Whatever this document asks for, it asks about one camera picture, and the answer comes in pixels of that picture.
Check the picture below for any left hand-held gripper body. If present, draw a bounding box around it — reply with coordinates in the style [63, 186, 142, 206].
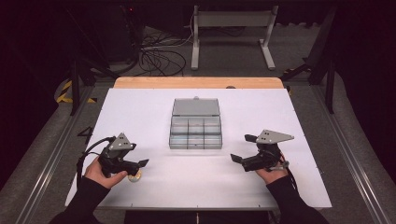
[98, 133, 140, 179]

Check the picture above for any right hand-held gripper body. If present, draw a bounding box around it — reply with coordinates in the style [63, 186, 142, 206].
[241, 129, 295, 173]

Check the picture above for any yellow round badge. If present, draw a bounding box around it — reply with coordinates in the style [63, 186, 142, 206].
[127, 170, 143, 183]

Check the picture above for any clear grey compartment box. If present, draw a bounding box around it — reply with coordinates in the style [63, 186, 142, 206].
[168, 96, 223, 150]

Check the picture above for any person's left hand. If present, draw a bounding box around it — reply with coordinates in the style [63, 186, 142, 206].
[84, 155, 129, 190]

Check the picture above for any person's right hand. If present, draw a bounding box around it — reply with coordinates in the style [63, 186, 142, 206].
[255, 151, 290, 186]

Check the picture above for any yellow black floor tape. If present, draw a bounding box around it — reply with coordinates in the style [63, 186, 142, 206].
[55, 79, 98, 105]

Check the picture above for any black stand with slanted legs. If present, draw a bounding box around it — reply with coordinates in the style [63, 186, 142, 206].
[64, 8, 120, 117]

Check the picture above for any black equipment case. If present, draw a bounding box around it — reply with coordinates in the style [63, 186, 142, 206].
[104, 1, 146, 63]

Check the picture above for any grey metal stand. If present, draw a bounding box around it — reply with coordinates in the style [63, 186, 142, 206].
[190, 5, 280, 71]

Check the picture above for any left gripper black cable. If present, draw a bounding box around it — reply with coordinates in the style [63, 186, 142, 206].
[76, 135, 117, 188]

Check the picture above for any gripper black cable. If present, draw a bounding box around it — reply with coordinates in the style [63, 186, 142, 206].
[281, 158, 301, 191]
[76, 135, 117, 188]

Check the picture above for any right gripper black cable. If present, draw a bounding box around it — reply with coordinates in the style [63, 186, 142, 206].
[281, 158, 301, 191]

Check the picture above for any aluminium floor rail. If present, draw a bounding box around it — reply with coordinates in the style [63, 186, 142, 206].
[14, 86, 96, 224]
[310, 83, 394, 224]

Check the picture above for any black stand with upright post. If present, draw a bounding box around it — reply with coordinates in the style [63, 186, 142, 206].
[279, 6, 340, 115]

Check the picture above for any black floor cable bundle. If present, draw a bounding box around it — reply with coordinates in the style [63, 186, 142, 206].
[136, 29, 194, 77]

